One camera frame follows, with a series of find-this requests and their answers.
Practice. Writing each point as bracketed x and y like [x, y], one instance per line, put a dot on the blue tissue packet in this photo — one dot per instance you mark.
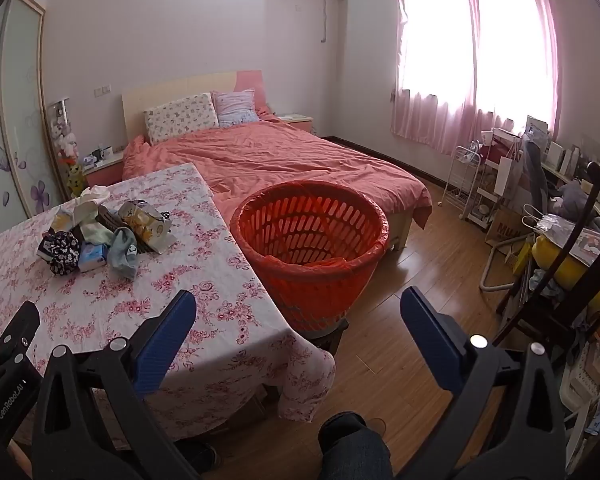
[91, 257]

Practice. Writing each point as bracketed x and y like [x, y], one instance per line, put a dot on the pale crumpled cloth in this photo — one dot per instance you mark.
[72, 215]

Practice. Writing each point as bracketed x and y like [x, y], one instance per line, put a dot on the pink sheer curtain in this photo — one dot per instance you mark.
[475, 60]

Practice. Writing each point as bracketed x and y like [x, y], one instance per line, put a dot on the beige and pink headboard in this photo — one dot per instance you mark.
[180, 87]

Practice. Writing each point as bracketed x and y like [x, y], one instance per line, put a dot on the light green towel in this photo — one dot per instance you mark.
[122, 255]

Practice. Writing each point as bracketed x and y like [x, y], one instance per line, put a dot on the pink floral tablecloth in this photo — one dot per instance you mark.
[130, 285]

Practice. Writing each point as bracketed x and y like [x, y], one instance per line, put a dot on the pink nightstand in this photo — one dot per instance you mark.
[295, 122]
[102, 172]

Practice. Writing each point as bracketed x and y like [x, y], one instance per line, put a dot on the plush toy display tube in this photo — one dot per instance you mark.
[66, 150]

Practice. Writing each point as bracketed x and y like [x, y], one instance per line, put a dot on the orange plastic slotted basket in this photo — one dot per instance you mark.
[320, 285]

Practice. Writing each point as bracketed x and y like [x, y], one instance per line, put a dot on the flower print wardrobe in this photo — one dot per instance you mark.
[15, 135]

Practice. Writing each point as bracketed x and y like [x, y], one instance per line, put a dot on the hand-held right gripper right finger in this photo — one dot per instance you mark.
[430, 340]

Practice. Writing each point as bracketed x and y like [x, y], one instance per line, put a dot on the grey office chair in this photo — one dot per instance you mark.
[536, 175]

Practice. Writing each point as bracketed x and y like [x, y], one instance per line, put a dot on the floral print pillow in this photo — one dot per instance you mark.
[180, 117]

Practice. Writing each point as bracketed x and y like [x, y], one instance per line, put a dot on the white shelf cart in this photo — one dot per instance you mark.
[490, 195]

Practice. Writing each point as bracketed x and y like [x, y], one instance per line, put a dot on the person's leg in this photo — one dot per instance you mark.
[355, 450]

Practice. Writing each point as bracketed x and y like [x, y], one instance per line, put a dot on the yellow plastic tub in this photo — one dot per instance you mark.
[550, 260]

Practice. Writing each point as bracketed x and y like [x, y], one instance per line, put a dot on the dark stool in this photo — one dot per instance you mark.
[330, 341]

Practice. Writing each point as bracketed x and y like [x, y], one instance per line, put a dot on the cardboard box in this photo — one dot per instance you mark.
[505, 227]

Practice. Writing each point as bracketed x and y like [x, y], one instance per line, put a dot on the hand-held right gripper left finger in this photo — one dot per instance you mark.
[167, 335]

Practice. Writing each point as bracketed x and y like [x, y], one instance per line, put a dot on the pink striped pillow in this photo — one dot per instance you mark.
[235, 107]

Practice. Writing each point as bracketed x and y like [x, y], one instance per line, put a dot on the coral bed blanket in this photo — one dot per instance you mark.
[290, 160]

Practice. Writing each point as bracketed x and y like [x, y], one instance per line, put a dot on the black dotted scrunchie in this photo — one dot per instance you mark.
[60, 255]

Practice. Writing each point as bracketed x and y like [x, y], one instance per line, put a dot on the white wall socket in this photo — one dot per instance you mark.
[102, 91]

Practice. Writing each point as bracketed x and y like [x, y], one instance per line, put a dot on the dark wooden chair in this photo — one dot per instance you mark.
[577, 240]

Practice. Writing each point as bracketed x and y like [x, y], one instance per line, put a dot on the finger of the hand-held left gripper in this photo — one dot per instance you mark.
[15, 330]

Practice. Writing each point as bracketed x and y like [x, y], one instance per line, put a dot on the air conditioner pipe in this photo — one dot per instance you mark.
[325, 15]

